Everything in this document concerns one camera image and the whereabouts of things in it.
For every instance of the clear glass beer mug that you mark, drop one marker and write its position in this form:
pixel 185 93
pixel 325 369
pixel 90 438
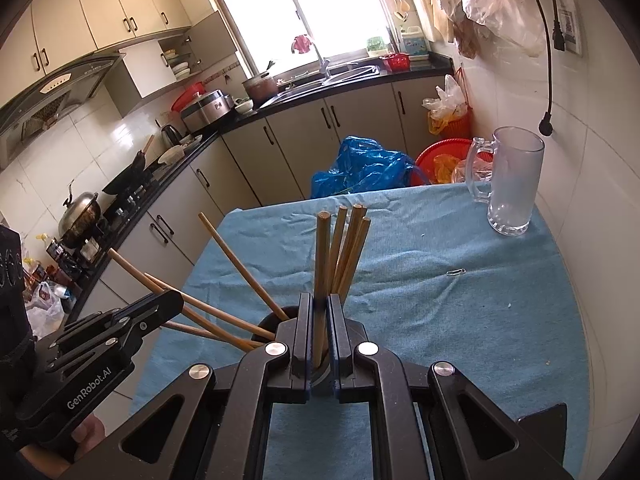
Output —
pixel 517 155

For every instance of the hanging plastic bags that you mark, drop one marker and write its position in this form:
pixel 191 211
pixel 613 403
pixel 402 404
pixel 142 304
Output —
pixel 517 22

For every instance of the wooden chopstick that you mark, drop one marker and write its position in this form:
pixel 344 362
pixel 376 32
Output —
pixel 336 242
pixel 357 214
pixel 200 332
pixel 200 321
pixel 239 266
pixel 321 257
pixel 353 259
pixel 217 313

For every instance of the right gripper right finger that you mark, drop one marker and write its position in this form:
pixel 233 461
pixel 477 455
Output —
pixel 432 422

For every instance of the brown cooking pot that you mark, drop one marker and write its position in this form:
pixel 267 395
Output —
pixel 261 88

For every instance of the range hood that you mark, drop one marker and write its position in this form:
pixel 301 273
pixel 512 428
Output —
pixel 44 103

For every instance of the black utensil holder cup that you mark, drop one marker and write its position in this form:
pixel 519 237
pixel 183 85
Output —
pixel 338 368

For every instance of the silver rice cooker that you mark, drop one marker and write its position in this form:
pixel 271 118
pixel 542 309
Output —
pixel 206 109

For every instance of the blue plastic bag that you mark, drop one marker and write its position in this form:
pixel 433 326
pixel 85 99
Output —
pixel 363 165

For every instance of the lidded steel wok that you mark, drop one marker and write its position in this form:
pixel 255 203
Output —
pixel 81 215

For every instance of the black frying pan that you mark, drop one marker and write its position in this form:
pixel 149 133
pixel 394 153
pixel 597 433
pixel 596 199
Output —
pixel 130 174

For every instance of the black power cable plug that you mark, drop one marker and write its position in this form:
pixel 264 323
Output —
pixel 553 40

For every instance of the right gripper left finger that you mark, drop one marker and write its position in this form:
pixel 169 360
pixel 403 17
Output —
pixel 210 424

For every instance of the person's left hand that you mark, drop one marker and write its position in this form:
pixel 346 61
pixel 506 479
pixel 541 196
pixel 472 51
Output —
pixel 52 461

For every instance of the black smartphone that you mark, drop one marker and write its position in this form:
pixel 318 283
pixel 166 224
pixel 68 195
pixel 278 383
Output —
pixel 548 428

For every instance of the blue-green table cloth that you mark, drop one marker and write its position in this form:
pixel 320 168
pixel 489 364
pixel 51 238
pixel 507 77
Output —
pixel 510 323

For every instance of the white plastic bag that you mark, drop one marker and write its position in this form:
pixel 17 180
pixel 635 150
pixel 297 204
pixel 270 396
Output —
pixel 45 311

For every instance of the orange plastic bag bin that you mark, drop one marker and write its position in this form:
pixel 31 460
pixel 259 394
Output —
pixel 449 114

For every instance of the red small basket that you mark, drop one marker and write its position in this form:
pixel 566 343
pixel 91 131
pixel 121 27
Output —
pixel 396 62

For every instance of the red plastic basin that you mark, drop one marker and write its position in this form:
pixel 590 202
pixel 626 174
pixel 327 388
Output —
pixel 441 163

